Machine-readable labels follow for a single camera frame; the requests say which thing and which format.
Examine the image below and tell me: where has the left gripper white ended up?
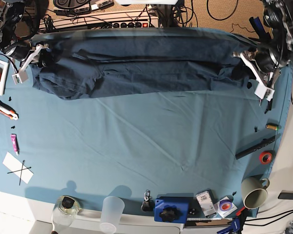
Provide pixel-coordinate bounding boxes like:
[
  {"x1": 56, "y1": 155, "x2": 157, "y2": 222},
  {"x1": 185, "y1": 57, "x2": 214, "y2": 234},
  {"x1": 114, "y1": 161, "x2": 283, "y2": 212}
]
[{"x1": 232, "y1": 48, "x2": 282, "y2": 101}]

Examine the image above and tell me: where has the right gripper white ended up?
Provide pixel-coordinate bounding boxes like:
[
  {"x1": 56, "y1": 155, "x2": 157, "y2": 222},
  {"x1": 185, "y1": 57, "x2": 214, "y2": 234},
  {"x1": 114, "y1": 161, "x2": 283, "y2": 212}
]
[{"x1": 2, "y1": 42, "x2": 50, "y2": 85}]

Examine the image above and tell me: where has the dark blue T-shirt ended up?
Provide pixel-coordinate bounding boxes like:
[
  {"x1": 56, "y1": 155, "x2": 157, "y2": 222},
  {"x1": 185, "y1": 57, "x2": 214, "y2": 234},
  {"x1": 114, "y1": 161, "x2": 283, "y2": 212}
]
[{"x1": 31, "y1": 36, "x2": 250, "y2": 100}]

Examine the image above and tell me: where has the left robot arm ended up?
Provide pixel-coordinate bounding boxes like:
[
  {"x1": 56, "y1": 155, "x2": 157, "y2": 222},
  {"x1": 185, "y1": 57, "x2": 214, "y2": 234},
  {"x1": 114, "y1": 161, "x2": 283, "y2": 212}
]
[{"x1": 233, "y1": 0, "x2": 293, "y2": 103}]

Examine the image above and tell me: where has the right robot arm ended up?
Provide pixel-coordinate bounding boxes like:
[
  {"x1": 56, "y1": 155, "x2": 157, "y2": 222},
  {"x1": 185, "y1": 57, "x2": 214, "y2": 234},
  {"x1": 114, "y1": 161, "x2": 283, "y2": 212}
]
[{"x1": 0, "y1": 0, "x2": 52, "y2": 84}]

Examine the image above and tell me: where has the white marker pen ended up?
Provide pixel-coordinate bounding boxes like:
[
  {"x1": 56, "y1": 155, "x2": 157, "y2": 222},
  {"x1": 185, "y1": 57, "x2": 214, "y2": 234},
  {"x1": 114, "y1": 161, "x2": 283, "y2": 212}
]
[{"x1": 264, "y1": 99, "x2": 273, "y2": 114}]

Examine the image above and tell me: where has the small brass battery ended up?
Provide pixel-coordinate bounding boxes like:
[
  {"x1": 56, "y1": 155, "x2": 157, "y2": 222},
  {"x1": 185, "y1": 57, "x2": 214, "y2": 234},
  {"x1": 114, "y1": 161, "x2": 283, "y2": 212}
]
[{"x1": 266, "y1": 123, "x2": 279, "y2": 131}]

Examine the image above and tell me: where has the black flat bar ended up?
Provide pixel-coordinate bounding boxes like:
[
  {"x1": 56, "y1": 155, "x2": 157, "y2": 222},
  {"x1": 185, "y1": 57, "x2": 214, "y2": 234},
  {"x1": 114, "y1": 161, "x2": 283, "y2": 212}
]
[{"x1": 235, "y1": 136, "x2": 276, "y2": 160}]

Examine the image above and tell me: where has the red tape roll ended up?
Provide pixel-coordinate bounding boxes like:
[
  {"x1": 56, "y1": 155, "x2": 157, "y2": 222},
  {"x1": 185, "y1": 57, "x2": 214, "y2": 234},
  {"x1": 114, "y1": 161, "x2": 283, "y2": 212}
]
[{"x1": 259, "y1": 151, "x2": 273, "y2": 165}]

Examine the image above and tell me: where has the pink glue tube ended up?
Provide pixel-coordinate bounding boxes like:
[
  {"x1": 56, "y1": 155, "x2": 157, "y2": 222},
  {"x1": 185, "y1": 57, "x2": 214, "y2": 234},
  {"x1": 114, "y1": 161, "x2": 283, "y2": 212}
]
[{"x1": 10, "y1": 134, "x2": 20, "y2": 156}]

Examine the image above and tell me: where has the white paper card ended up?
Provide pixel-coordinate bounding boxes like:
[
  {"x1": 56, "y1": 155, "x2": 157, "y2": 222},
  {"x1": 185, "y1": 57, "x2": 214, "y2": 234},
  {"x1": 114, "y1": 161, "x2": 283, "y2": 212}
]
[{"x1": 2, "y1": 152, "x2": 34, "y2": 184}]

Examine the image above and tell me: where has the black foot pedal stop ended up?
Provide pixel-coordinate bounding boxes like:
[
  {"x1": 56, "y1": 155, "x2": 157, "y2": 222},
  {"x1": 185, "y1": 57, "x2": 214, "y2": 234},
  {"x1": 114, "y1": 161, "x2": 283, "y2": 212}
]
[{"x1": 53, "y1": 0, "x2": 71, "y2": 11}]

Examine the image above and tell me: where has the black foot pedal zero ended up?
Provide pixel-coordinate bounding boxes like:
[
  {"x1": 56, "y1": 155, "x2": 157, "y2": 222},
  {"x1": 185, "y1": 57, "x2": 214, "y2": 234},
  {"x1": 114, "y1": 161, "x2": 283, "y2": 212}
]
[{"x1": 72, "y1": 0, "x2": 91, "y2": 13}]

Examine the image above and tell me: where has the beige ceramic mug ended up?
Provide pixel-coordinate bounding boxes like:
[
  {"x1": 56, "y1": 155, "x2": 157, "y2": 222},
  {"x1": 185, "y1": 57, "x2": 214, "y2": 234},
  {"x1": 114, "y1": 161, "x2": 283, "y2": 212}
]
[{"x1": 241, "y1": 177, "x2": 270, "y2": 210}]

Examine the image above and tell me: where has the black adapter on table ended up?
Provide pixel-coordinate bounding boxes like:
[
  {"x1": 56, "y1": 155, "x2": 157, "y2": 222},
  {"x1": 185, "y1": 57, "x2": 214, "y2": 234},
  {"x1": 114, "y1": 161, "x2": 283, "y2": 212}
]
[{"x1": 278, "y1": 191, "x2": 293, "y2": 200}]

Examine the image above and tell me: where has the black foot pedal start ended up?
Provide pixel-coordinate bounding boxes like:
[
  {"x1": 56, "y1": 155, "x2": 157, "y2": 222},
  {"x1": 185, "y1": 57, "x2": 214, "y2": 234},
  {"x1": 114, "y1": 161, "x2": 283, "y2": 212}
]
[{"x1": 90, "y1": 0, "x2": 114, "y2": 11}]

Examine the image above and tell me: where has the purple tape in packet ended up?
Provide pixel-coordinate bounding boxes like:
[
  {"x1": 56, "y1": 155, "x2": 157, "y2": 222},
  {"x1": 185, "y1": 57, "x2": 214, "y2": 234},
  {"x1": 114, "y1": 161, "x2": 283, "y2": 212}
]
[{"x1": 214, "y1": 196, "x2": 237, "y2": 218}]

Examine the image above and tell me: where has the white labelled box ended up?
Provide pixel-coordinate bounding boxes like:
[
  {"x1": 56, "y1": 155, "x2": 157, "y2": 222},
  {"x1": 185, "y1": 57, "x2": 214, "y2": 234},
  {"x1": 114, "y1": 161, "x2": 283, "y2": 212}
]
[{"x1": 195, "y1": 191, "x2": 217, "y2": 218}]

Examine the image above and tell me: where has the black power strip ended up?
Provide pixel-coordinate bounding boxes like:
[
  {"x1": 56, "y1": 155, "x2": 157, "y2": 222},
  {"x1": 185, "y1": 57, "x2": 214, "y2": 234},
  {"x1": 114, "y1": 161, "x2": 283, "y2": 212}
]
[{"x1": 107, "y1": 20, "x2": 159, "y2": 28}]

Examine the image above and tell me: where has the light blue table cloth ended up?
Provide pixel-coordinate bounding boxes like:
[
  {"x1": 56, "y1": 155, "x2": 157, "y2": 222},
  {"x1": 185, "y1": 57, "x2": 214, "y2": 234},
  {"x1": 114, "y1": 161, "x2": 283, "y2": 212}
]
[{"x1": 0, "y1": 27, "x2": 293, "y2": 219}]

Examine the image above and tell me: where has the blue clamp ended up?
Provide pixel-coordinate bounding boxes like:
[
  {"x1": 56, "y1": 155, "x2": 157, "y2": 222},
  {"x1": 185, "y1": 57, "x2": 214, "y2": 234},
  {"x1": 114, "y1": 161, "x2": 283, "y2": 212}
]
[{"x1": 217, "y1": 207, "x2": 249, "y2": 234}]

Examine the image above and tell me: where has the glass jar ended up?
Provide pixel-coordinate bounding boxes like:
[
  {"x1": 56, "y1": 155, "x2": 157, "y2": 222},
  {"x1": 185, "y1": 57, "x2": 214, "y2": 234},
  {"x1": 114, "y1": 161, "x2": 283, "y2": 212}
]
[{"x1": 51, "y1": 195, "x2": 81, "y2": 228}]

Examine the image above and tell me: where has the blue plastic block with knob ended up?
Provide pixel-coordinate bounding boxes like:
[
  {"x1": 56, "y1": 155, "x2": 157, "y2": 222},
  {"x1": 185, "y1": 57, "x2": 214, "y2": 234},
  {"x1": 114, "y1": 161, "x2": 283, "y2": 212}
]
[{"x1": 154, "y1": 196, "x2": 190, "y2": 224}]

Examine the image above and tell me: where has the clear plastic cup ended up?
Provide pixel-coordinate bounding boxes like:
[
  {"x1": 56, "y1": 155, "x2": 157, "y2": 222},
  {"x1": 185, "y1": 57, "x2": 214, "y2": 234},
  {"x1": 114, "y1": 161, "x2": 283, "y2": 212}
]
[{"x1": 99, "y1": 196, "x2": 125, "y2": 234}]

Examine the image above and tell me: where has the black key fob with chain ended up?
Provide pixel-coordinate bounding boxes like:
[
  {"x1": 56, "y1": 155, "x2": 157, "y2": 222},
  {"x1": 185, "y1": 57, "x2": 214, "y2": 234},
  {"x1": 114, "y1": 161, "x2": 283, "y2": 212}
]
[{"x1": 141, "y1": 190, "x2": 154, "y2": 212}]

